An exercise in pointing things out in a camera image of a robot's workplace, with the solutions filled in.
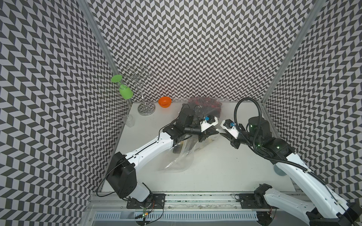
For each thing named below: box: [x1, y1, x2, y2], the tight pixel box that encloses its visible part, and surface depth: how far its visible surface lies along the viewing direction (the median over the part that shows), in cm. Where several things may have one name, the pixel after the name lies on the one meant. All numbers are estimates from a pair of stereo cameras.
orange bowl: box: [158, 96, 173, 108], surface depth 118 cm
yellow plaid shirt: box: [201, 137, 215, 142], surface depth 85 cm
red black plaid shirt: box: [188, 97, 223, 114], surface depth 117 cm
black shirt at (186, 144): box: [172, 135, 207, 154], surface depth 77 cm
